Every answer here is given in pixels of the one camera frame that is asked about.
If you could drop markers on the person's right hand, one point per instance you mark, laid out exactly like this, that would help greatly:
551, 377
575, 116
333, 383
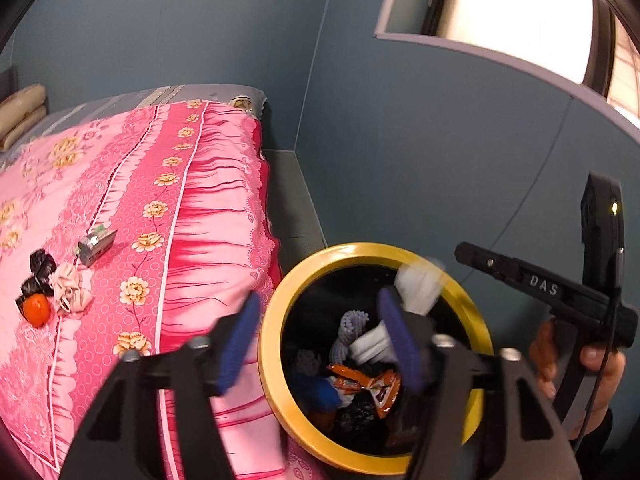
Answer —
542, 355

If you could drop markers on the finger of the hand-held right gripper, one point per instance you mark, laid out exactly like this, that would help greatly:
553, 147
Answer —
490, 262

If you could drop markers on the grey headboard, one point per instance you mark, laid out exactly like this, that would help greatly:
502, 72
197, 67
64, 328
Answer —
7, 85

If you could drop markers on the pale pink crumpled cloth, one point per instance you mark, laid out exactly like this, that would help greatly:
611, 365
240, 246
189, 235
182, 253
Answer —
70, 290

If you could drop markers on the orange snack wrapper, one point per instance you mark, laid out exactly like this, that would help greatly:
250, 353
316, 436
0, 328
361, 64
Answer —
370, 387

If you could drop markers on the orange fruit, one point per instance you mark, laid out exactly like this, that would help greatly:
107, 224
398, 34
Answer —
37, 310

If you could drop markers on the pink floral blanket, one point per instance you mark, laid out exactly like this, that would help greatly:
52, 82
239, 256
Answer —
165, 240

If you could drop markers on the window with dark frame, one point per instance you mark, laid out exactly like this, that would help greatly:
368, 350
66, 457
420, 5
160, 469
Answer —
520, 5

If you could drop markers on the green and grey packet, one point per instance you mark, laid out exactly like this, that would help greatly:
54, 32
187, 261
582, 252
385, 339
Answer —
97, 245

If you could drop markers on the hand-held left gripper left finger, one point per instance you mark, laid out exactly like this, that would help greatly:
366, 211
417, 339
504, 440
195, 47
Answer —
240, 345

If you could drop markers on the black bin with yellow rim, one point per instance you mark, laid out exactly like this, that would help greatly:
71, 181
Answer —
272, 350

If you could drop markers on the person's right forearm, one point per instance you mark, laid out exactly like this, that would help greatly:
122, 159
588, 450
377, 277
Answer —
595, 452

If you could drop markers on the purple foam fruit net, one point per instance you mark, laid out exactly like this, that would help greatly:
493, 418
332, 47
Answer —
350, 332
307, 362

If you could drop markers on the beige floral folded pillow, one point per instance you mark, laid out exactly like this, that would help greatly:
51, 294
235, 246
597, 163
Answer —
22, 112

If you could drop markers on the white tissue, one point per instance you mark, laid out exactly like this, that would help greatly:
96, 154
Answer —
372, 345
420, 285

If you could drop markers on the blue wrapper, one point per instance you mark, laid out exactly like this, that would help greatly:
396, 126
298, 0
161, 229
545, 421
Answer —
315, 390

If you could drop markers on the black plastic bag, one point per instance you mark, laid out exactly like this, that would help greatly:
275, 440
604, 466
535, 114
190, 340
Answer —
42, 265

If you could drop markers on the black wrapper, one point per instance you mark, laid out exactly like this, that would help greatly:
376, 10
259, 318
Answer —
356, 417

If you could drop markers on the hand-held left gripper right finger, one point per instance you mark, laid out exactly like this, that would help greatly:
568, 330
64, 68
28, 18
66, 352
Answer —
400, 345

